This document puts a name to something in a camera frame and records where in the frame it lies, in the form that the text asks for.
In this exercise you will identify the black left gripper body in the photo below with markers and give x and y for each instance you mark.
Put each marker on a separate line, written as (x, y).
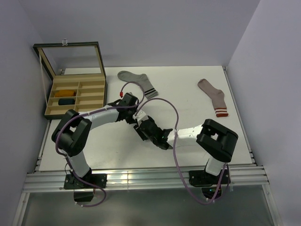
(131, 111)

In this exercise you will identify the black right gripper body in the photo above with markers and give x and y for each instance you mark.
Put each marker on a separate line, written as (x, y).
(143, 135)

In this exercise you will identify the mustard yellow sock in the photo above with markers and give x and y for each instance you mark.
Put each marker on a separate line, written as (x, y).
(65, 93)

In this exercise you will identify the navy santa sock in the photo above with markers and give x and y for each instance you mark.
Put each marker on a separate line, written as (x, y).
(68, 101)

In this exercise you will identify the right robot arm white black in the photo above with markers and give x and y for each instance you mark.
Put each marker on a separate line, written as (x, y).
(217, 140)

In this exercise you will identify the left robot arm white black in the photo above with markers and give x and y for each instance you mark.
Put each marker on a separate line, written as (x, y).
(71, 134)

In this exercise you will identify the grey striped sock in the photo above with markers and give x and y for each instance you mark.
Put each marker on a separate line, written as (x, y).
(142, 80)

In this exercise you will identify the black compartment box beige lining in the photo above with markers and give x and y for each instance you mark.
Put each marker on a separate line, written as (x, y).
(74, 66)

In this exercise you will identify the taupe sock red cuff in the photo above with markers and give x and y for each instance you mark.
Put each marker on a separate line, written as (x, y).
(216, 96)

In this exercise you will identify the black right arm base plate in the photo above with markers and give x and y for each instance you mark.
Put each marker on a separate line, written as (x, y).
(200, 178)

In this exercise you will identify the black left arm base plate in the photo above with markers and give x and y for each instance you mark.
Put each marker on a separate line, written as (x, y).
(71, 182)

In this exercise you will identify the aluminium rail frame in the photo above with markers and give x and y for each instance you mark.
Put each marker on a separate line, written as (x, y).
(147, 186)

